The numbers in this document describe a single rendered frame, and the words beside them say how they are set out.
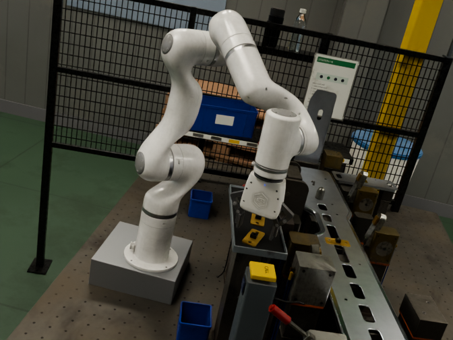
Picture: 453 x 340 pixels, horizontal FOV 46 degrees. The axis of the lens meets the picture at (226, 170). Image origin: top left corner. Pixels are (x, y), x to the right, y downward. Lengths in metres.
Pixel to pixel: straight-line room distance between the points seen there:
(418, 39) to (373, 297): 1.53
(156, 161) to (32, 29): 3.69
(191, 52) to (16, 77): 3.96
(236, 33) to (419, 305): 0.90
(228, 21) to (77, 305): 1.00
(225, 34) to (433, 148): 3.72
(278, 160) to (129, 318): 0.79
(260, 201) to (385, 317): 0.50
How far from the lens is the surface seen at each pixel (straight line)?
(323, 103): 2.42
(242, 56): 1.36
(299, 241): 1.61
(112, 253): 1.90
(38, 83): 5.30
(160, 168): 1.67
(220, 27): 1.44
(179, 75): 1.55
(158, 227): 1.78
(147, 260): 1.85
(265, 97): 1.33
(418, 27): 2.80
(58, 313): 1.79
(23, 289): 3.06
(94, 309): 1.81
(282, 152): 1.25
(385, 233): 1.92
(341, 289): 1.61
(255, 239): 1.39
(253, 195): 1.32
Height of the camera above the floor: 1.83
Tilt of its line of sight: 22 degrees down
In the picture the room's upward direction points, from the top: 12 degrees clockwise
